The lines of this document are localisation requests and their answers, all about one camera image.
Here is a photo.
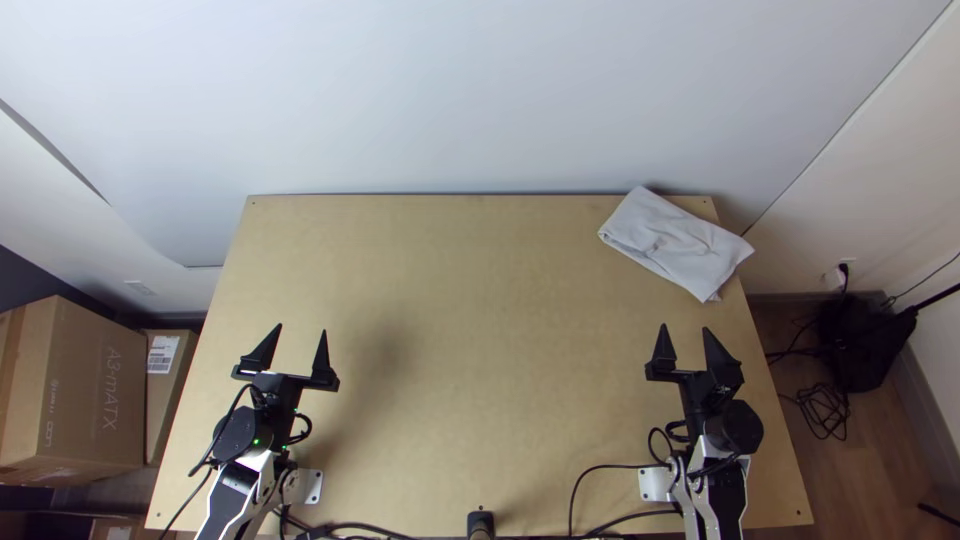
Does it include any white t-shirt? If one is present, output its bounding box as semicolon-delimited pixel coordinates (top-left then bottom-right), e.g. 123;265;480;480
597;185;757;304

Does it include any black stand pole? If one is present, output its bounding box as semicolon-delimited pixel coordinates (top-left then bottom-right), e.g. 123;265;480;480
910;281;960;313

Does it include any black bag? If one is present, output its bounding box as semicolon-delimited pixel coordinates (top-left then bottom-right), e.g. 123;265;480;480
815;293;919;394

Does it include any large cardboard box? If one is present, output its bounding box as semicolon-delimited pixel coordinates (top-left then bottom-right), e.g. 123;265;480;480
0;294;148;486

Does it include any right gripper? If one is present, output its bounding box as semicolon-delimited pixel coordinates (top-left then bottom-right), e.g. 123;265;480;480
644;323;746;423

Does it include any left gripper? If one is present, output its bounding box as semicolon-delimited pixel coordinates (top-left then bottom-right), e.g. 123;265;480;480
230;323;341;430

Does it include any cardboard box with white label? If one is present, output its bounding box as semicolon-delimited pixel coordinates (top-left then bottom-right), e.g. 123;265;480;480
142;328;201;467

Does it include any black stand leg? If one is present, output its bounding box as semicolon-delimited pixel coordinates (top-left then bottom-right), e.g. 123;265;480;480
917;500;960;528

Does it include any white wall socket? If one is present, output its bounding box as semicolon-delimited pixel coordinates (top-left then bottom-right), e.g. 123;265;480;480
820;257;858;292

